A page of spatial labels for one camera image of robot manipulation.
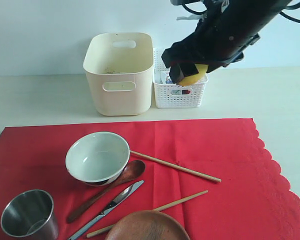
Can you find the cream plastic bin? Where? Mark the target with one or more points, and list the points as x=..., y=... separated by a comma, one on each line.
x=119, y=68

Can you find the steel table knife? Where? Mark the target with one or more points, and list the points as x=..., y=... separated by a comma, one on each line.
x=107, y=209

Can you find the upper wooden chopstick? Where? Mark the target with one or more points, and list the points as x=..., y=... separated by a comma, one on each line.
x=177, y=167

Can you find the stainless steel cup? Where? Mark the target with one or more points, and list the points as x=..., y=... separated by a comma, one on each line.
x=30, y=216

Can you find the yellow lemon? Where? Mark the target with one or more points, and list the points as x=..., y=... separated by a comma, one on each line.
x=190, y=80

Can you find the white blue milk carton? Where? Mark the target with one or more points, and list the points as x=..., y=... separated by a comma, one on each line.
x=166, y=79

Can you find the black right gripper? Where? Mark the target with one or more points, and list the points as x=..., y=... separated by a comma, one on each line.
x=217, y=45

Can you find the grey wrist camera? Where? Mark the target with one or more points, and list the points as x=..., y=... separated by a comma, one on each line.
x=183, y=2

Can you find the red table cloth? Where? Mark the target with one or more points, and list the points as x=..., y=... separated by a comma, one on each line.
x=252, y=202

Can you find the brown wooden plate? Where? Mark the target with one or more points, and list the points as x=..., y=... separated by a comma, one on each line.
x=147, y=225

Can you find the red sausage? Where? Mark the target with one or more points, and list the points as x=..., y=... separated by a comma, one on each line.
x=186, y=92

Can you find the white woven plastic basket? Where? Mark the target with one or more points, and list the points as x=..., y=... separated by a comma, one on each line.
x=162, y=92

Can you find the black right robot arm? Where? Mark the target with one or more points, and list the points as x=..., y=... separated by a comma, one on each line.
x=254, y=14

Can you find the white ceramic bowl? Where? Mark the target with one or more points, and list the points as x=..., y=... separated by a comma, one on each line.
x=97, y=159

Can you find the wooden chopstick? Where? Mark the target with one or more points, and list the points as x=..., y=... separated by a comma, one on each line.
x=177, y=167
x=160, y=208

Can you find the lower wooden chopstick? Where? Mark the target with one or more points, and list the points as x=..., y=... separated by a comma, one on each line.
x=160, y=208

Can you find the brown wooden spoon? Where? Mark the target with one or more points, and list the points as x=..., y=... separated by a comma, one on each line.
x=132, y=171

